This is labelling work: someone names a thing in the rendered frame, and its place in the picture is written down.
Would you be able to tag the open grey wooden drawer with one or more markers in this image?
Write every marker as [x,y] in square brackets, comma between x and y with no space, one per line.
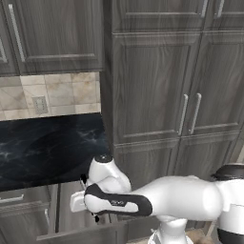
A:
[82,233]

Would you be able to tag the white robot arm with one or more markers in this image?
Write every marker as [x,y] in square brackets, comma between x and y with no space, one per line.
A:
[187,198]

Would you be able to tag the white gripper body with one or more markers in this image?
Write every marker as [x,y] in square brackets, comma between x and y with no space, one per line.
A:
[77,201]

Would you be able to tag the grey pantry top door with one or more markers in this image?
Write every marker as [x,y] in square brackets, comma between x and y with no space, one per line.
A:
[158,14]
[232,14]

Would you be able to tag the tall grey pantry door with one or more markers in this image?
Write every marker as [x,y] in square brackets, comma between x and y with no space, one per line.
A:
[146,89]
[219,82]

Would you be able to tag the narrow grey upper cupboard door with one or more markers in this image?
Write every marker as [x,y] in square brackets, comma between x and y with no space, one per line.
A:
[5,68]

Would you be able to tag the grey pantry bottom door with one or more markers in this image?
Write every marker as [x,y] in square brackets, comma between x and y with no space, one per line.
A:
[203,155]
[146,162]

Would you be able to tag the grey wall socket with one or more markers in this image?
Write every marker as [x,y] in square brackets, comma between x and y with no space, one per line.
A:
[40,105]

